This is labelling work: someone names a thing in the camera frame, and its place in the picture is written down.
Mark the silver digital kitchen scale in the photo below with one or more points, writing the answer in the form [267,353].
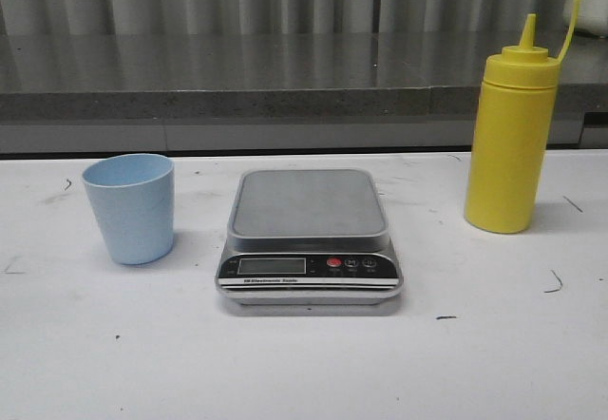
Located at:
[308,237]

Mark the yellow squeeze bottle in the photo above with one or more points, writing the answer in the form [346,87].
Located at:
[515,111]

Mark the white container in background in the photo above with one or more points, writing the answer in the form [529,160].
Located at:
[591,9]

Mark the light blue plastic cup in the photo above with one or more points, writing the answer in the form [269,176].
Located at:
[132,198]

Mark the grey stone counter ledge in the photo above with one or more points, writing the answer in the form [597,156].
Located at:
[241,94]

